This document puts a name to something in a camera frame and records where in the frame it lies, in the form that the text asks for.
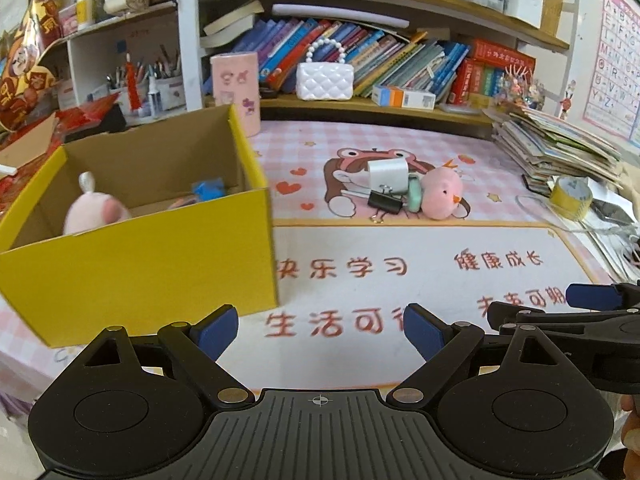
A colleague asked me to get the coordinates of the pink round chick plush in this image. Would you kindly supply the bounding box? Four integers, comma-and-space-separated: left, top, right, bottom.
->
421, 167, 463, 220

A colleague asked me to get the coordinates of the black binder clip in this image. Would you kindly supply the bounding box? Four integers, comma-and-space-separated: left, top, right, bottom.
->
368, 184, 404, 223

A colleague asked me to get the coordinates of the blue packet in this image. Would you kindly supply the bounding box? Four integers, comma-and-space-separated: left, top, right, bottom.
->
192, 178, 227, 202

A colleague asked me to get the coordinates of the stack of magazines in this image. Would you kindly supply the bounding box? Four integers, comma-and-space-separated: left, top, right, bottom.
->
492, 107, 623, 196

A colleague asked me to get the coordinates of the white charger block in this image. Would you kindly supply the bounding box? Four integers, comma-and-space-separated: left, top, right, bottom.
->
368, 158, 409, 195

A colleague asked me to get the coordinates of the pink pig plush toy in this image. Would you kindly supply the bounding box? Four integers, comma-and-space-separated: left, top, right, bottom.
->
63, 171, 131, 235

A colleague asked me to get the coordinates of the yellow tape roll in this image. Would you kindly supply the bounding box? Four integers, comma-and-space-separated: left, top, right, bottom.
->
549, 176, 593, 221

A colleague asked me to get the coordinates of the wooden bookshelf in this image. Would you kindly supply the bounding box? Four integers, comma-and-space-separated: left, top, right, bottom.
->
178, 0, 570, 133

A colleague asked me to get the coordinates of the orange white small box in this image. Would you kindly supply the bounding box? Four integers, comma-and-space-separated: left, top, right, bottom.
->
371, 86, 436, 110

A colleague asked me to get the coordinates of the yellow cardboard box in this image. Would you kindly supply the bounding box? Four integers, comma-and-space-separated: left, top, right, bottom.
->
1, 106, 278, 348

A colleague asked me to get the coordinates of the white quilted pearl purse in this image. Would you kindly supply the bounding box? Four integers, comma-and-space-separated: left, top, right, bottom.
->
296, 38, 355, 101

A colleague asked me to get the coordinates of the alphabet wall poster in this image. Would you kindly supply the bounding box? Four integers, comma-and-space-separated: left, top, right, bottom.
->
582, 0, 639, 145

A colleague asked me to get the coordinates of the pink cylindrical cup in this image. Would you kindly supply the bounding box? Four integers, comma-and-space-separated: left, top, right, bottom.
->
210, 52, 262, 136

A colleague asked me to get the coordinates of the red gold fortune god decoration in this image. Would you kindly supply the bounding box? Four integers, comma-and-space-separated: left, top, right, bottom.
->
1, 0, 63, 131

